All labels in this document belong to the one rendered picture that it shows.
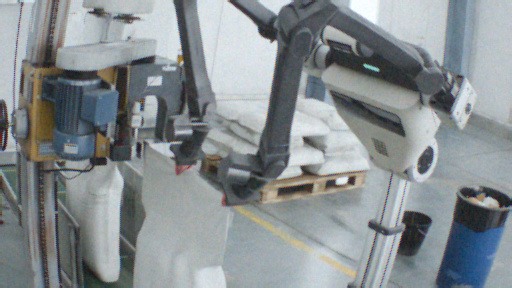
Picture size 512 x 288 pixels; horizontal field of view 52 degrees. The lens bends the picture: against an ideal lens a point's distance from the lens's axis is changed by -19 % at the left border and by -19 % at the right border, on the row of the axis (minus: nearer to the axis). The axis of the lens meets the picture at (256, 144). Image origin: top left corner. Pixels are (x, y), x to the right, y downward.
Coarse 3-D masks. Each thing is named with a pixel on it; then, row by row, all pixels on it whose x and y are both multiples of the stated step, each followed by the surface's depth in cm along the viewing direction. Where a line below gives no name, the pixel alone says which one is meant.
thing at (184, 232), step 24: (144, 168) 206; (168, 168) 194; (144, 192) 208; (168, 192) 195; (192, 192) 184; (216, 192) 172; (168, 216) 197; (192, 216) 184; (216, 216) 173; (144, 240) 199; (168, 240) 191; (192, 240) 185; (216, 240) 174; (144, 264) 198; (168, 264) 187; (192, 264) 181; (216, 264) 175
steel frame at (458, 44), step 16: (464, 0) 932; (448, 16) 953; (464, 16) 938; (448, 32) 962; (464, 32) 928; (448, 48) 972; (464, 48) 938; (448, 64) 982; (464, 64) 949; (320, 80) 791; (320, 96) 793
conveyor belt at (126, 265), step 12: (0, 168) 347; (12, 168) 351; (12, 180) 331; (60, 192) 331; (120, 252) 274; (84, 264) 253; (120, 264) 262; (132, 264) 265; (84, 276) 242; (120, 276) 251; (132, 276) 253
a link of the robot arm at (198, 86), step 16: (176, 0) 163; (192, 0) 163; (176, 16) 167; (192, 16) 166; (192, 32) 167; (192, 48) 169; (192, 64) 170; (192, 80) 173; (208, 80) 175; (192, 96) 176; (208, 96) 175
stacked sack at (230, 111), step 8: (216, 104) 519; (224, 104) 515; (232, 104) 515; (240, 104) 515; (248, 104) 521; (256, 104) 524; (264, 104) 525; (216, 112) 513; (224, 112) 508; (232, 112) 501; (240, 112) 499; (232, 120) 497
